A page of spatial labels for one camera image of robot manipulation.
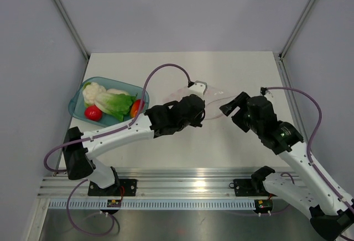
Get clear pink zip top bag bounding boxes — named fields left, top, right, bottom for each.
left=162, top=86, right=236, bottom=120

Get red orange mango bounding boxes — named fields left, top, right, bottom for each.
left=130, top=99, right=145, bottom=118

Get green lettuce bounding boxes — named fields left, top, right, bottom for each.
left=95, top=92, right=136, bottom=122

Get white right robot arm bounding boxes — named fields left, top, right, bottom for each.
left=220, top=92, right=353, bottom=240

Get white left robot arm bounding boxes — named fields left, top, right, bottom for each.
left=63, top=94, right=205, bottom=196

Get teal plastic container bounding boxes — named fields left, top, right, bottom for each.
left=68, top=76, right=143, bottom=127

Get red tomato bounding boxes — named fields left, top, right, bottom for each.
left=84, top=106, right=103, bottom=122

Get white cauliflower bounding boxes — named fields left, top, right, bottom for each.
left=82, top=82, right=129, bottom=107

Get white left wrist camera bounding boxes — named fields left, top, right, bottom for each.
left=188, top=81, right=207, bottom=97

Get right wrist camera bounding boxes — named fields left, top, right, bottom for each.
left=260, top=87, right=274, bottom=99

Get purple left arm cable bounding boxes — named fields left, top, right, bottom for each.
left=44, top=63, right=191, bottom=238

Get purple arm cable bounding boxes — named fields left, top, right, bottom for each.
left=44, top=63, right=191, bottom=238
left=221, top=86, right=354, bottom=217

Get aluminium frame rail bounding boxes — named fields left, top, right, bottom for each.
left=37, top=168, right=254, bottom=200

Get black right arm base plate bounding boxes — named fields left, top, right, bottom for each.
left=228, top=179, right=270, bottom=197

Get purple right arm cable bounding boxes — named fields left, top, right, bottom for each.
left=221, top=86, right=354, bottom=217

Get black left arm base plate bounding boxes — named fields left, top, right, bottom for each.
left=88, top=179, right=138, bottom=197

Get right aluminium corner post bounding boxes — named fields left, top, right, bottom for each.
left=279, top=0, right=318, bottom=61

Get aluminium corner post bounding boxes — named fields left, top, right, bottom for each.
left=52, top=0, right=90, bottom=62
left=279, top=0, right=318, bottom=61

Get white slotted cable duct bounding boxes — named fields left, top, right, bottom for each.
left=49, top=198, right=256, bottom=211

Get left aluminium corner post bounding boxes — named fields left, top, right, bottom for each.
left=52, top=0, right=90, bottom=62

